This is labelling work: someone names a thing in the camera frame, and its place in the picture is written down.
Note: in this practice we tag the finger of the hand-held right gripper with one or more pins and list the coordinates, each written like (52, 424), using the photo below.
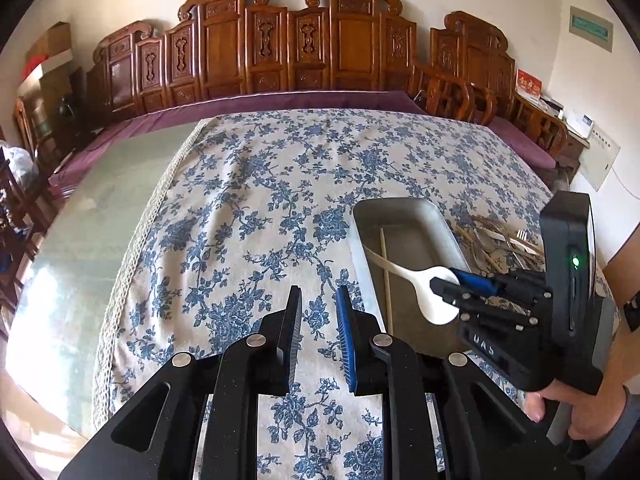
(480, 307)
(477, 281)

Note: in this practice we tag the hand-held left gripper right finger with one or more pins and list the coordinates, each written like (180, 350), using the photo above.
(345, 335)

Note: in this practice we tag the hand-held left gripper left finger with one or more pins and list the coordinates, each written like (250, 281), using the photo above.
(295, 332)

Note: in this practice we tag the pile of mixed cutlery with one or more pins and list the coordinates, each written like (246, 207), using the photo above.
(492, 245)

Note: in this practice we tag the long white spoon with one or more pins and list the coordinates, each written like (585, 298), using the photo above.
(425, 285)

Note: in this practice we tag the light wooden chopstick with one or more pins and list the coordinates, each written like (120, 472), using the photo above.
(385, 270)

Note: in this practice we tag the metal tray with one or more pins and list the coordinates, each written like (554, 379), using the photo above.
(410, 232)

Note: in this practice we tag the person's right hand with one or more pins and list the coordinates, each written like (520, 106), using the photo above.
(597, 417)

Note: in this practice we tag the small purple seat cushion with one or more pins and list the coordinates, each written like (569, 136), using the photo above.
(525, 147)

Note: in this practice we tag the blue floral tablecloth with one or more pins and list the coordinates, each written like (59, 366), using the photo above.
(250, 185)

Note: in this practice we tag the white and blue box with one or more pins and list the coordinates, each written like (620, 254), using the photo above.
(580, 124)

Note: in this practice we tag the red box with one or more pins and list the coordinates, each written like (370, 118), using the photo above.
(528, 82)

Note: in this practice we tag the carved wooden armchair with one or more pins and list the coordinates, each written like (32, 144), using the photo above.
(475, 60)

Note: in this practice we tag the long purple seat cushion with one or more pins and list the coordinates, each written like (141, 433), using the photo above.
(165, 117)

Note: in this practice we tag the white plastic bag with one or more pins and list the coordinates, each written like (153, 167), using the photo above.
(15, 162)

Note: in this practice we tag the brown cardboard box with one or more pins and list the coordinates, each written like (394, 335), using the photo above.
(50, 42)

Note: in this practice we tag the white wall panel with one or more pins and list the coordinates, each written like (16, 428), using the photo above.
(601, 155)

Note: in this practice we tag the green wall sign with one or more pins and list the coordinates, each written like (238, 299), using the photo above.
(591, 27)

